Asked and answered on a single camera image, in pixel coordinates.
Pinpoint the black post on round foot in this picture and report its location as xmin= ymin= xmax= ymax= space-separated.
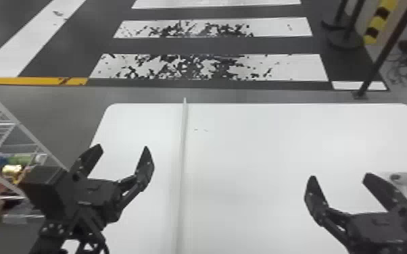
xmin=321 ymin=0 xmax=366 ymax=50

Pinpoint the yellow black striped post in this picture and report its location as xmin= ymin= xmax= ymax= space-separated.
xmin=363 ymin=0 xmax=398 ymax=45

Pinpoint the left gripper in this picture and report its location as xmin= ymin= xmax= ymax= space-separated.
xmin=56 ymin=143 xmax=155 ymax=226

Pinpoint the black slanted pole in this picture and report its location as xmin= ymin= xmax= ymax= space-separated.
xmin=353 ymin=0 xmax=407 ymax=99

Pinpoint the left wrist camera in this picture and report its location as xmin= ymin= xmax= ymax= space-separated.
xmin=18 ymin=165 xmax=70 ymax=211

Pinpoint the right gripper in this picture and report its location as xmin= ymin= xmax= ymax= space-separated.
xmin=303 ymin=172 xmax=407 ymax=254

